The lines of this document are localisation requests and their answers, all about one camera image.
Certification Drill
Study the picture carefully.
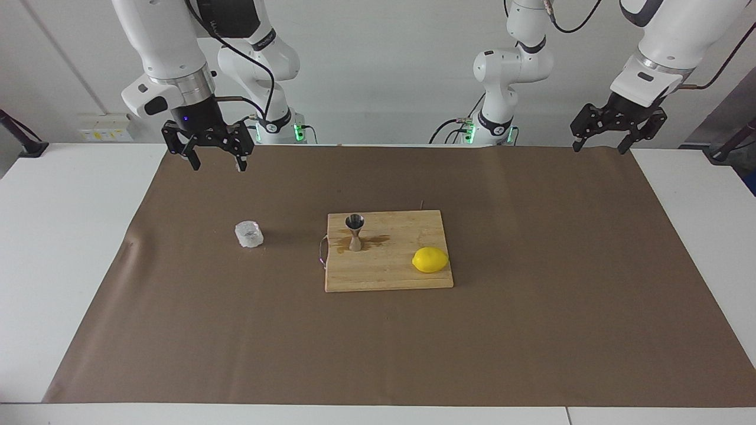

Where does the clear textured glass cup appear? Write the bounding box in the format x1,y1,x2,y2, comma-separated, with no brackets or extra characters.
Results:
234,220,265,249

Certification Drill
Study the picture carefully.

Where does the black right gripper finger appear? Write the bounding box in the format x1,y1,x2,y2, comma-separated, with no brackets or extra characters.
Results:
162,121,202,172
227,121,256,173

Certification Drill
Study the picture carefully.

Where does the wooden cutting board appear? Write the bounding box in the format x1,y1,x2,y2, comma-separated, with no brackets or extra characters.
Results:
317,210,454,293

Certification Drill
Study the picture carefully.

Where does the black base cable bundle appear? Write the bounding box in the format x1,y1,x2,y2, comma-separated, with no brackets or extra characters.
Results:
429,89,488,144

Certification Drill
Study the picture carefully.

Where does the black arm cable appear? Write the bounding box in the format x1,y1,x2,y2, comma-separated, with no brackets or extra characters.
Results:
546,0,756,91
184,0,277,122

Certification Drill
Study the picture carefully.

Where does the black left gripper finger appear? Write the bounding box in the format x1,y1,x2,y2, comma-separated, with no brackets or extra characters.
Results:
570,103,609,153
617,111,668,155

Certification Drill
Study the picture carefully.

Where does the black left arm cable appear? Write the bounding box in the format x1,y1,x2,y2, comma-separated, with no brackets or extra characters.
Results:
546,0,756,91

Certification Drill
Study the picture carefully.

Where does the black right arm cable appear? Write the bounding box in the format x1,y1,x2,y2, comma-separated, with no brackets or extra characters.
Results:
184,0,277,122

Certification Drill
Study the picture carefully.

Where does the white wall socket box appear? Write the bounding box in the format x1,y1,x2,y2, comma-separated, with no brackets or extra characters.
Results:
79,113,135,142

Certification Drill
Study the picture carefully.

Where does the yellow lemon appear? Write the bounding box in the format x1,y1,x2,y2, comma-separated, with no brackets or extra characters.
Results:
412,247,449,274

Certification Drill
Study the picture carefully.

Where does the brown paper table mat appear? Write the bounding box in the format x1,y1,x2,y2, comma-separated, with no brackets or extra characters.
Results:
43,143,756,408

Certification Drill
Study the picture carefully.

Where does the steel double jigger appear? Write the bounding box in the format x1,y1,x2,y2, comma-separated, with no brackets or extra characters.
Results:
345,214,366,253

